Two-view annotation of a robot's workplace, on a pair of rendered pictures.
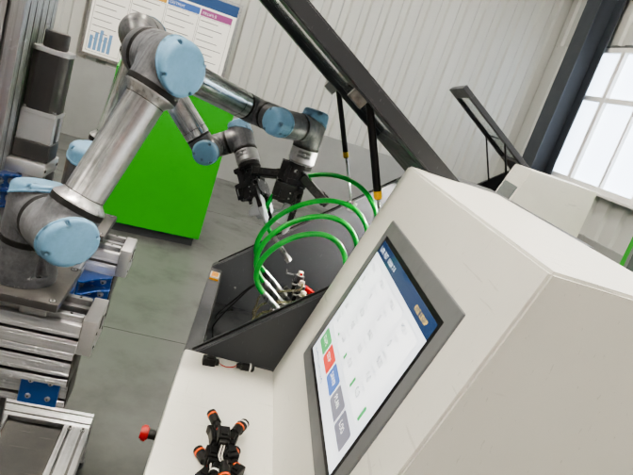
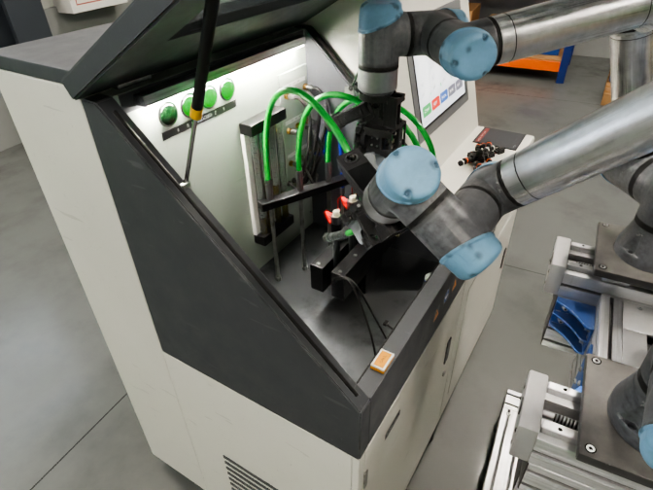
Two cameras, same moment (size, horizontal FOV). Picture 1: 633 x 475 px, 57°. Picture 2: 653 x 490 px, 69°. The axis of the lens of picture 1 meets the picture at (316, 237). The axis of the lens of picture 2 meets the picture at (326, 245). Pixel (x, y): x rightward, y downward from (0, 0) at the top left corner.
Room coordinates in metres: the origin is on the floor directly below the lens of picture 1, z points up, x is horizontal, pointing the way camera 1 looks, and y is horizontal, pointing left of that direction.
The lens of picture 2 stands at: (2.38, 0.63, 1.73)
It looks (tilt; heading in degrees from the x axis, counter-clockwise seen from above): 36 degrees down; 221
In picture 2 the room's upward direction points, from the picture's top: 2 degrees counter-clockwise
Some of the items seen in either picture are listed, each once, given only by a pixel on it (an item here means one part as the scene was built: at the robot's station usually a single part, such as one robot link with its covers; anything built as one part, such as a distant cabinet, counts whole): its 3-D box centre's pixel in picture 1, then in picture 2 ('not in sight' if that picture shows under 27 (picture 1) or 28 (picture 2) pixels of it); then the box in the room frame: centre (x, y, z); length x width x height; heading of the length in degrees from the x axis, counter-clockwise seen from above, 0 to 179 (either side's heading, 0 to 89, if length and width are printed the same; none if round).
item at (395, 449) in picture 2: not in sight; (411, 428); (1.60, 0.26, 0.44); 0.65 x 0.02 x 0.68; 9
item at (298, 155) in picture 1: (302, 156); (378, 79); (1.62, 0.11, 1.45); 0.08 x 0.08 x 0.05
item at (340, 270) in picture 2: not in sight; (359, 258); (1.51, -0.01, 0.91); 0.34 x 0.10 x 0.15; 9
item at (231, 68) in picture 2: not in sight; (234, 65); (1.67, -0.25, 1.43); 0.54 x 0.03 x 0.02; 9
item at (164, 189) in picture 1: (157, 152); not in sight; (4.98, 1.56, 0.65); 0.95 x 0.86 x 1.30; 112
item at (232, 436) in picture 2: not in sight; (329, 398); (1.64, -0.02, 0.39); 0.70 x 0.58 x 0.79; 9
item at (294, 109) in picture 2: not in sight; (299, 124); (1.43, -0.29, 1.20); 0.13 x 0.03 x 0.31; 9
